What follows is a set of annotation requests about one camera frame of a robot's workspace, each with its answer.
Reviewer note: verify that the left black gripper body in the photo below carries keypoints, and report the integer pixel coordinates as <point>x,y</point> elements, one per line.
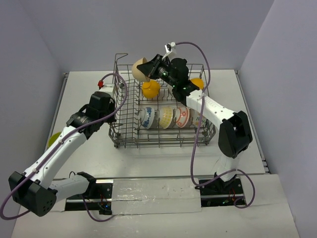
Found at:
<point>109,114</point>

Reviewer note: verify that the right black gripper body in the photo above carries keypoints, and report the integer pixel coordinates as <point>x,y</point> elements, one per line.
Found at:
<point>162,72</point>

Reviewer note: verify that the tan ceramic bowl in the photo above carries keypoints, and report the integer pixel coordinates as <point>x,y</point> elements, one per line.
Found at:
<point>137,74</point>

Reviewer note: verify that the small orange plastic bowl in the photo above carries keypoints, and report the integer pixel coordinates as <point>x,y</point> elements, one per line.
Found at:
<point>150,89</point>

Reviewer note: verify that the large orange plastic bowl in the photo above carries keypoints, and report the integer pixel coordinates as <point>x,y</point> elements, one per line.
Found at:
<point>198,82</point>

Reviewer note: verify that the pale yellow flower bowl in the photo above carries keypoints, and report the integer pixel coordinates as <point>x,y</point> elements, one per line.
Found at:
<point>165,117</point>

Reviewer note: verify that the red patterned white bowl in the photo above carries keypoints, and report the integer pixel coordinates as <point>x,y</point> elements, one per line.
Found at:
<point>182,115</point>

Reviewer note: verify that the blue floral ceramic bowl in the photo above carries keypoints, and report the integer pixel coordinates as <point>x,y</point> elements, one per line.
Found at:
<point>146,117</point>

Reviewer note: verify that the white green leaf bowl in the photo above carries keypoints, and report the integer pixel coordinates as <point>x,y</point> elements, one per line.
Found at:
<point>196,117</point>

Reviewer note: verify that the lime green plastic bowl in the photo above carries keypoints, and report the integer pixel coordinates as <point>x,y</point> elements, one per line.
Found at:
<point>53,138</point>

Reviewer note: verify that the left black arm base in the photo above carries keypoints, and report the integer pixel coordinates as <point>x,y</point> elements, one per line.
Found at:
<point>98,200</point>

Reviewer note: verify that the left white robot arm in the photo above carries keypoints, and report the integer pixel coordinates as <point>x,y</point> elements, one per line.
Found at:
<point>34,189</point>

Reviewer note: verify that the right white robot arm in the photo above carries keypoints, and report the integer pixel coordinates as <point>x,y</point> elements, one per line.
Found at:
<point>234,128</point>

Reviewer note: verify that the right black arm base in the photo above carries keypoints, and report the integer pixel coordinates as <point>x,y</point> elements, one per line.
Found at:
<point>219,193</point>

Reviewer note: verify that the clear plastic tape sheet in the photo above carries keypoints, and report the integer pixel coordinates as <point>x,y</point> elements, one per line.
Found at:
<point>154,196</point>

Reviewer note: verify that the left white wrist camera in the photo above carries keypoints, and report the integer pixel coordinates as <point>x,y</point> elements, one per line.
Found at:
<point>109,89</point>

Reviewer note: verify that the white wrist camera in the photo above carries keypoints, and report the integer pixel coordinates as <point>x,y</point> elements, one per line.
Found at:
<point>170,49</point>
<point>109,89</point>

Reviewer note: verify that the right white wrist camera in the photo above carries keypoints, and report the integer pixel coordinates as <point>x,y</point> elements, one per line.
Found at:
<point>170,49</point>

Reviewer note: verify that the grey wire dish rack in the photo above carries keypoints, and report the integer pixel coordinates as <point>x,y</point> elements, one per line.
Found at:
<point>127,130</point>

